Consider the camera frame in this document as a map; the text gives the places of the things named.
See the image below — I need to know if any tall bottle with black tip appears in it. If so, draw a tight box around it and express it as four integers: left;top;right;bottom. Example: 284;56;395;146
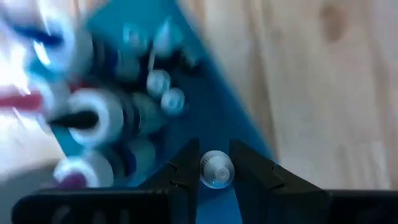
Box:
49;88;169;147

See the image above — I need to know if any tall red dye bottle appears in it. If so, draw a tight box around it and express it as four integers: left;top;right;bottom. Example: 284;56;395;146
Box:
0;77;72;125

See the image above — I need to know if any tall bottle with blue tip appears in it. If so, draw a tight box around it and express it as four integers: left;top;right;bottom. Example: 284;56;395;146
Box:
12;18;144;82

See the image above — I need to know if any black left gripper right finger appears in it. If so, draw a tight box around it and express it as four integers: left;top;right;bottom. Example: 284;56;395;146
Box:
229;139;398;224

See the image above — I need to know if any tall bottle with purple tip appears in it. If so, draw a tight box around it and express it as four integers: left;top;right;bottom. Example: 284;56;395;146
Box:
52;139;156;190

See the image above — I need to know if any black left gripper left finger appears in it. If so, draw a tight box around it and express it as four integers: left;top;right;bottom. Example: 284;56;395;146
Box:
11;139;200;224

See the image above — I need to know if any blue plastic bin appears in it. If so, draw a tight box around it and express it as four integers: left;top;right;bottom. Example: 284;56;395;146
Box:
24;0;277;224

